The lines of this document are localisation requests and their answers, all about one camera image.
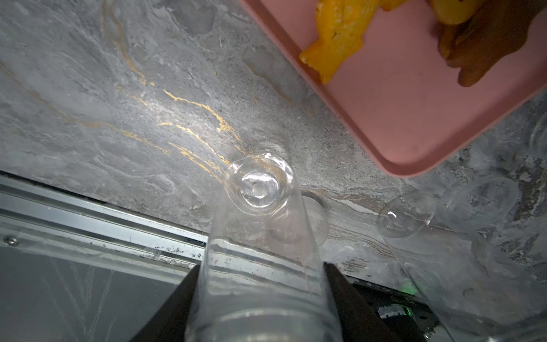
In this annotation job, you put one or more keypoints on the clear jar lid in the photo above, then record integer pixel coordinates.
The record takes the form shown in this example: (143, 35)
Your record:
(292, 228)
(478, 203)

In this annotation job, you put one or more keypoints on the clear jar dark cookies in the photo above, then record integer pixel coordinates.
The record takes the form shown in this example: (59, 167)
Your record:
(246, 291)

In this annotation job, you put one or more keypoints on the clear jar yellow cookies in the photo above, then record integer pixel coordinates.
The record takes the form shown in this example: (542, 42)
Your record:
(477, 293)

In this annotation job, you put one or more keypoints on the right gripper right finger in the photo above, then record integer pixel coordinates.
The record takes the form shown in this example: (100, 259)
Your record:
(358, 320)

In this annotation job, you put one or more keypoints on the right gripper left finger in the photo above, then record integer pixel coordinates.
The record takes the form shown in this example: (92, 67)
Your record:
(170, 321)

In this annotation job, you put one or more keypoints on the yellow fish cookie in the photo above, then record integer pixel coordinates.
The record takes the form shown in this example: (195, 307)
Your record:
(340, 26)

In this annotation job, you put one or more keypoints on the brown star cookie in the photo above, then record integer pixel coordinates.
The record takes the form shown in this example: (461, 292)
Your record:
(497, 29)

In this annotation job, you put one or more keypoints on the pink plastic tray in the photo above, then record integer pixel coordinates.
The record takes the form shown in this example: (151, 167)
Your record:
(396, 95)

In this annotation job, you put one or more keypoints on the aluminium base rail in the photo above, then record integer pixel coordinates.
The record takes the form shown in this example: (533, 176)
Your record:
(77, 269)

